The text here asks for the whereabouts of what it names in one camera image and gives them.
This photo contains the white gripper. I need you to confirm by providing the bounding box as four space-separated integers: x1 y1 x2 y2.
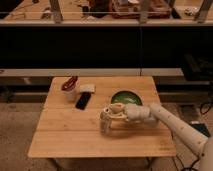
100 103 150 134

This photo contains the wooden table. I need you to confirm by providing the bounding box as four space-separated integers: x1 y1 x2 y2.
28 76 176 158

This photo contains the black phone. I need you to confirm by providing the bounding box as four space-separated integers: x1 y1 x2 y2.
75 92 91 110

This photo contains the green plate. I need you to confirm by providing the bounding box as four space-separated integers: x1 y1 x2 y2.
111 91 143 106

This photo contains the long metal bench rail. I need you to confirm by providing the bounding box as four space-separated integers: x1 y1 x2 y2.
0 68 184 77

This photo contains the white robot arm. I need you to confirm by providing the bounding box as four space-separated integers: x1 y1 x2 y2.
100 103 213 171

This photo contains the white sponge block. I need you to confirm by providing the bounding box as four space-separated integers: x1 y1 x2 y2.
79 84 95 93

